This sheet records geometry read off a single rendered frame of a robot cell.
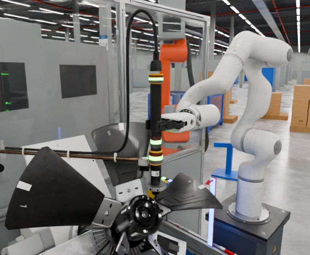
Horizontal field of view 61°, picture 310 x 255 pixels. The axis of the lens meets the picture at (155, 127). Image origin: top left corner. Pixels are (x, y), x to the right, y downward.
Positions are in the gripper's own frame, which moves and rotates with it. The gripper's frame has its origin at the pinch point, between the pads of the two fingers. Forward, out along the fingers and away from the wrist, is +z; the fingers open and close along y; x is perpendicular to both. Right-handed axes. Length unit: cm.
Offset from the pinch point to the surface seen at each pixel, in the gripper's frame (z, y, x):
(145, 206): 7.9, -3.8, -23.4
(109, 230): 15.9, 3.4, -31.3
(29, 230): 23, 53, -51
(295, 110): -720, 180, -79
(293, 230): -222, 16, -144
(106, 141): 4.8, 20.2, -8.3
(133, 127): -4.4, 15.9, -3.9
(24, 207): 37.0, 10.8, -18.5
